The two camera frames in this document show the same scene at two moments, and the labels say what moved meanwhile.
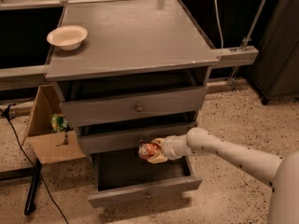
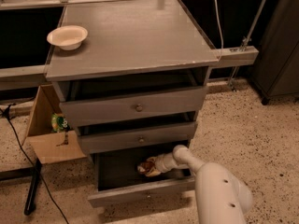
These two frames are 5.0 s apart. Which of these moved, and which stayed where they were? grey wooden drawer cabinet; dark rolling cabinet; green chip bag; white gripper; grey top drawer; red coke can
Moved: red coke can; white gripper
Stayed: grey wooden drawer cabinet; grey top drawer; dark rolling cabinet; green chip bag
